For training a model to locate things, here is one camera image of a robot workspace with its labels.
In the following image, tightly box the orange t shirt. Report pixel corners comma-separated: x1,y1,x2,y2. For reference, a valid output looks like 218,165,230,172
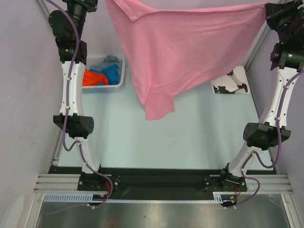
83,70,109,86

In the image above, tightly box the aluminium frame rail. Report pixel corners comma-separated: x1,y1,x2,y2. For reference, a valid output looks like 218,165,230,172
34,174,80,193

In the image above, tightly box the grey t shirt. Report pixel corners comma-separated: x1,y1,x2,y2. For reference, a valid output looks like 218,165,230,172
101,55,122,70

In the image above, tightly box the left slotted cable duct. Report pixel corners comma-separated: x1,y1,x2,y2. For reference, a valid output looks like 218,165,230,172
44,193,107,203

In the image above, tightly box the blue t shirt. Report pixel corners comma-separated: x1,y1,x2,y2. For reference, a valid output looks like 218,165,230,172
90,65,120,86

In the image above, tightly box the folded white printed t shirt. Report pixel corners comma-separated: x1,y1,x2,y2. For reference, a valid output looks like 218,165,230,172
210,66,250,95

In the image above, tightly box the pink t shirt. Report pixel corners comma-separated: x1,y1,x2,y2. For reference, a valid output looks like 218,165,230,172
105,0,265,120

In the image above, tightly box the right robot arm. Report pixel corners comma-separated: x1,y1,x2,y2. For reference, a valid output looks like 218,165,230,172
218,0,304,191

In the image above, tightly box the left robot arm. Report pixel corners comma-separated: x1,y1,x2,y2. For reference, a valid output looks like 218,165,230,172
48,0,105,191

